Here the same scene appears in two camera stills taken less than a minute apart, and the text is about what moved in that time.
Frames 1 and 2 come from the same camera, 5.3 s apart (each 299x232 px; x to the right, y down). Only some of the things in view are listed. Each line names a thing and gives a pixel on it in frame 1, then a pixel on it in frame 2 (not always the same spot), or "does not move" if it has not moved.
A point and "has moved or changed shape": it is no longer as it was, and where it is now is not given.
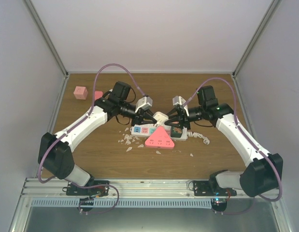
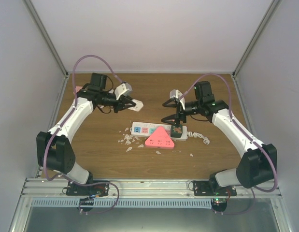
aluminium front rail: x=123 y=188 does not move
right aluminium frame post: x=272 y=9 does not move
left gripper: x=143 y=115 to x=122 y=103
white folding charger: x=161 y=117 has moved or changed shape
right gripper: x=182 y=118 to x=179 y=112
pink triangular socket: x=160 y=138 does not move
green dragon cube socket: x=176 y=131 does not move
